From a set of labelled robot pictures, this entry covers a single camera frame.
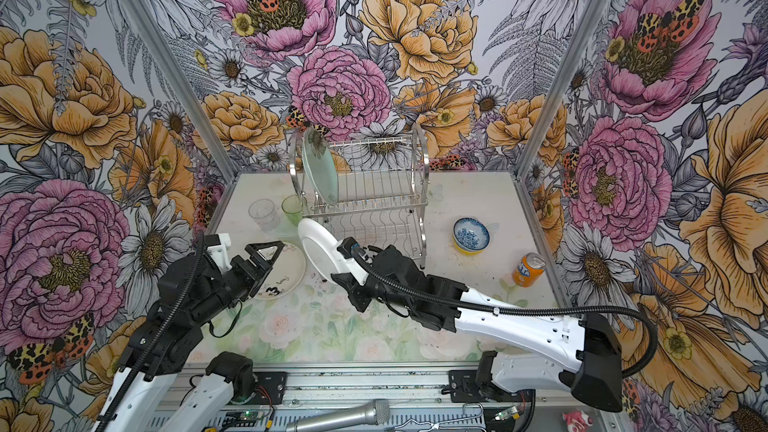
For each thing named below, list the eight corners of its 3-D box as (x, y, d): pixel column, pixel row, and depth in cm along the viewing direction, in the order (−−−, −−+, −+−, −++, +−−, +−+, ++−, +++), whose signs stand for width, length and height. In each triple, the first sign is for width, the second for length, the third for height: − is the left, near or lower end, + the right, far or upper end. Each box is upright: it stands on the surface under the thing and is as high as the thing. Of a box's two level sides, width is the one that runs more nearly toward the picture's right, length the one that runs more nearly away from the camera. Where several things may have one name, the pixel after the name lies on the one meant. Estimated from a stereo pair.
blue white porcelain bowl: (454, 258, 99) (458, 245, 94) (450, 230, 107) (454, 217, 101) (486, 258, 99) (492, 245, 94) (480, 230, 107) (485, 217, 101)
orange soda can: (513, 289, 94) (527, 270, 84) (508, 272, 97) (521, 252, 88) (533, 289, 94) (548, 270, 84) (527, 272, 97) (541, 252, 88)
